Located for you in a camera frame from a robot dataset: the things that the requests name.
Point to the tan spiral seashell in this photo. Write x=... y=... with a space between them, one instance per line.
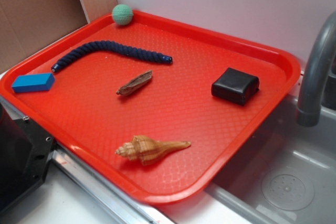
x=149 y=151

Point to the brown wood chip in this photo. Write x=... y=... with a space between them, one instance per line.
x=135 y=84

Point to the red plastic tray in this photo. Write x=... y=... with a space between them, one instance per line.
x=85 y=115

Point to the blue rectangular block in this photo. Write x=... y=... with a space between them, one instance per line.
x=33 y=82

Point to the green textured ball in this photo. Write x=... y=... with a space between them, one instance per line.
x=122 y=14

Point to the grey plastic sink basin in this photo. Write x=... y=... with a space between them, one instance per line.
x=284 y=173

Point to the black square pouch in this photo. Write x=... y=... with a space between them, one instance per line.
x=235 y=86

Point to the grey toy faucet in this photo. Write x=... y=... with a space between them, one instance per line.
x=318 y=83

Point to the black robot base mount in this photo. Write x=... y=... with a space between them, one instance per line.
x=26 y=149

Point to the brown cardboard panel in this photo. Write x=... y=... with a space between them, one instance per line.
x=28 y=26

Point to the silver metal rail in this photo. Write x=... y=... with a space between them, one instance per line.
x=74 y=193

